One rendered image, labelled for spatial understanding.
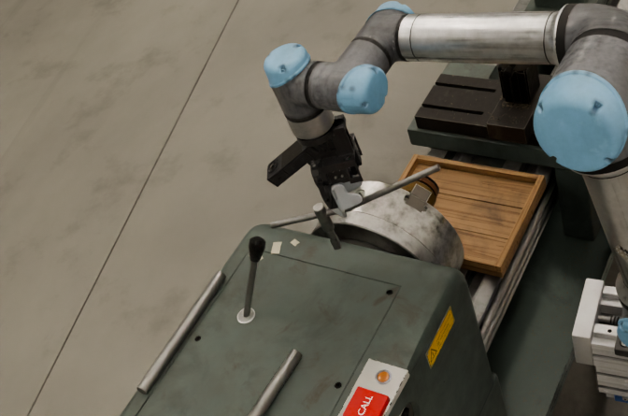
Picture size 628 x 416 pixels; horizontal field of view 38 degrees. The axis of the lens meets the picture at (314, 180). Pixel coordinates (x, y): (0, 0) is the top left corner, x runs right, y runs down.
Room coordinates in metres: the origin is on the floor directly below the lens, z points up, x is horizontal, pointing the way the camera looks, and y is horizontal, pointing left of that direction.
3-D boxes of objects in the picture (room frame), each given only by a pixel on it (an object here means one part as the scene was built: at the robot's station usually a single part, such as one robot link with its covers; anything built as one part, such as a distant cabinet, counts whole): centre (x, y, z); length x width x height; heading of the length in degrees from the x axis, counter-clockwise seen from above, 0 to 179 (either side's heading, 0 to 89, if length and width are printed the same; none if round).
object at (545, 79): (1.70, -0.56, 1.00); 0.20 x 0.10 x 0.05; 135
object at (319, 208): (1.20, 0.01, 1.35); 0.02 x 0.02 x 0.12
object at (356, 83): (1.14, -0.11, 1.69); 0.11 x 0.11 x 0.08; 44
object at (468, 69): (1.79, -0.58, 0.90); 0.53 x 0.30 x 0.06; 45
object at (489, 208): (1.55, -0.30, 0.89); 0.36 x 0.30 x 0.04; 45
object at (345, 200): (1.17, -0.04, 1.43); 0.06 x 0.03 x 0.09; 74
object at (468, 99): (1.77, -0.53, 0.95); 0.43 x 0.18 x 0.04; 45
